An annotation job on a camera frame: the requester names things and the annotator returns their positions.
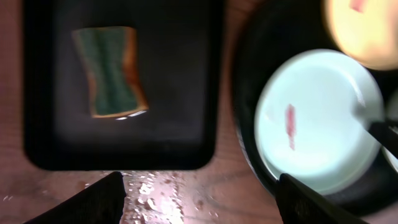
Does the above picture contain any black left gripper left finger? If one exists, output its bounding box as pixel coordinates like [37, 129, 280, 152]
[26, 172, 126, 224]

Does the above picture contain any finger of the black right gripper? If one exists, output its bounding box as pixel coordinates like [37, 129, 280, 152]
[368, 120, 397, 158]

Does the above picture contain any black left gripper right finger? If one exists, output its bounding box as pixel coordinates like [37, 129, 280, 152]
[275, 174, 367, 224]

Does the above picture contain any green and orange sponge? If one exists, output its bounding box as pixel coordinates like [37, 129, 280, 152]
[72, 26, 149, 118]

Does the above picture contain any black round tray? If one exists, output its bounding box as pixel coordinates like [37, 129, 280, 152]
[231, 0, 397, 217]

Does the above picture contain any black rectangular tray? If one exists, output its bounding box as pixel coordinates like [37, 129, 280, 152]
[22, 0, 224, 170]

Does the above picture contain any yellow plate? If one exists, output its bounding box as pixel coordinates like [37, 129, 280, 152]
[323, 0, 397, 70]

